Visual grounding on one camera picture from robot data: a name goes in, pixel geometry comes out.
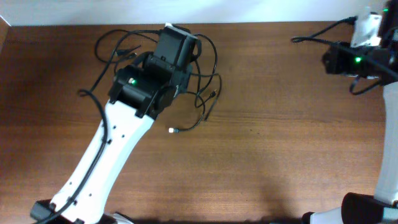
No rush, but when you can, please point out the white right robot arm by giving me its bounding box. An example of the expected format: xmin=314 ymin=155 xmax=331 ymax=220
xmin=291 ymin=0 xmax=397 ymax=224

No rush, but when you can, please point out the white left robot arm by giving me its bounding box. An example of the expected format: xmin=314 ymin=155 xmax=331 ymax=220
xmin=30 ymin=23 xmax=201 ymax=223

